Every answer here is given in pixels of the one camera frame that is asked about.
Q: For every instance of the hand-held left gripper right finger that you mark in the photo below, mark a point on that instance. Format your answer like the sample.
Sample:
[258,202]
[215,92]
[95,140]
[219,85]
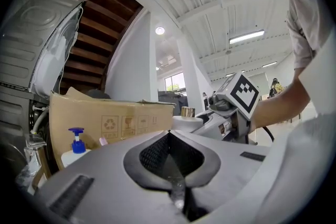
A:
[225,165]

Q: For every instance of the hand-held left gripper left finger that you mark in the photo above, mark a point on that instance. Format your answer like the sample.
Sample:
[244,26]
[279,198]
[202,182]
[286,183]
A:
[110,191]

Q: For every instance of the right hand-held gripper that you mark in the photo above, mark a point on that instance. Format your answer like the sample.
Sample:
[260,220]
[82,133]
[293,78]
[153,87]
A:
[237,97]

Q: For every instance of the round ceiling light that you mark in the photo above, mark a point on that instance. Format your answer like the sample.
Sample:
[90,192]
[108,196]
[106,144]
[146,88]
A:
[159,30]

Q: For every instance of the wooden staircase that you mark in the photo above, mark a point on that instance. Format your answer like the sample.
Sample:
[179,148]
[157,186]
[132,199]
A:
[97,34]

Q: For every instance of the grey washing machine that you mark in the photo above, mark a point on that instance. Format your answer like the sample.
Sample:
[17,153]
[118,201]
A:
[29,65]

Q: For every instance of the person's grey shirt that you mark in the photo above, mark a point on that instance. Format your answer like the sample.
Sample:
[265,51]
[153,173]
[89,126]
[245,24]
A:
[304,23]

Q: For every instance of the long ceiling light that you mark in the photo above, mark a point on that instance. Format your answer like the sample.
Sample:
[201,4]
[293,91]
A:
[246,36]

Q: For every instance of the gold cylindrical cap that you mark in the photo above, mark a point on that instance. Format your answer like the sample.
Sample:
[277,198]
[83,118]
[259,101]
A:
[188,111]

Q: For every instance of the person's right forearm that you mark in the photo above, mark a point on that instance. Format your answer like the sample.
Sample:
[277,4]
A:
[278,102]

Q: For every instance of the window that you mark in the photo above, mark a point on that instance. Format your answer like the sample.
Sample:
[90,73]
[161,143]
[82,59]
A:
[175,81]

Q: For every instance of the brown cardboard box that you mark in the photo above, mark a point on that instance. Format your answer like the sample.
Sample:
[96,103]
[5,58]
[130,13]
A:
[110,120]

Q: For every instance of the white bottle with blue pump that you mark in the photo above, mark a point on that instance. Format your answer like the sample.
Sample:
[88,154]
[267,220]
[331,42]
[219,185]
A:
[76,148]

